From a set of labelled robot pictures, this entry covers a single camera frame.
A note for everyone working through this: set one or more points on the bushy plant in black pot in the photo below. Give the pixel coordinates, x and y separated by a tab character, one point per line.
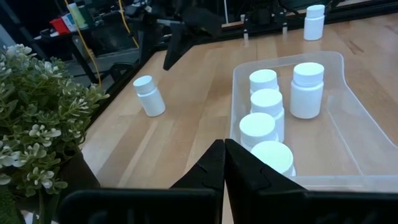
37	109

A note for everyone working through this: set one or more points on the light green bottle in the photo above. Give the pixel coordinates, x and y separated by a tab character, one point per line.
76	15

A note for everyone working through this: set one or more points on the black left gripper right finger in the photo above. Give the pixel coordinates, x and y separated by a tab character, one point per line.
311	208

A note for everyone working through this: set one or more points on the black side desk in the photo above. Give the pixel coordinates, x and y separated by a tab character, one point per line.
77	53

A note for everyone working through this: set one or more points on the white and blue box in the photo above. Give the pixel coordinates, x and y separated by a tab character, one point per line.
70	23

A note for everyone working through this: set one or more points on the small red box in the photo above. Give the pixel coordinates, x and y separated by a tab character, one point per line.
59	26

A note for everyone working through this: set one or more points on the white plastic pill bottle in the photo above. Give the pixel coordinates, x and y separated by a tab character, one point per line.
307	96
263	79
275	155
257	127
314	26
150	99
267	102

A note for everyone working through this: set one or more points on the clear plastic basket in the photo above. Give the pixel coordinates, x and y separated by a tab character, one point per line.
357	130

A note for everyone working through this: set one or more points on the dark green bottle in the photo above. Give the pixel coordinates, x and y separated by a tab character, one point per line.
87	14

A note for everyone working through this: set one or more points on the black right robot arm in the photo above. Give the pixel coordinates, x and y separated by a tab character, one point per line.
264	15

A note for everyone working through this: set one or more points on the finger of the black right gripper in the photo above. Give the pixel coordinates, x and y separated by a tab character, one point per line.
177	43

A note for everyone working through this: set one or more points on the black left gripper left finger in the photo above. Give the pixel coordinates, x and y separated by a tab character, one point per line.
155	208

